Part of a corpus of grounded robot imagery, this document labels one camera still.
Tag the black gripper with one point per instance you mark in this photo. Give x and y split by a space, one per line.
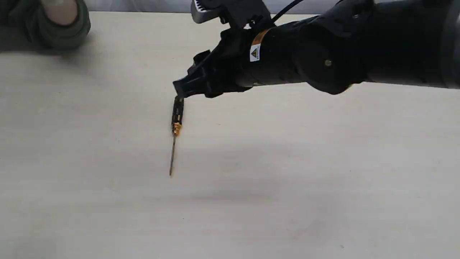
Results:
235 65

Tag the black and gold screwdriver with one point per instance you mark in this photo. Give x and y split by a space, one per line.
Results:
176 125

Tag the forearm in green sleeve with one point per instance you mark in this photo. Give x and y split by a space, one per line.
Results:
44 24

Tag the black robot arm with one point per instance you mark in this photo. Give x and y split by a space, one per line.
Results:
407 42

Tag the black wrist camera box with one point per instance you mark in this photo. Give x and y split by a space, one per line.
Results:
237 13

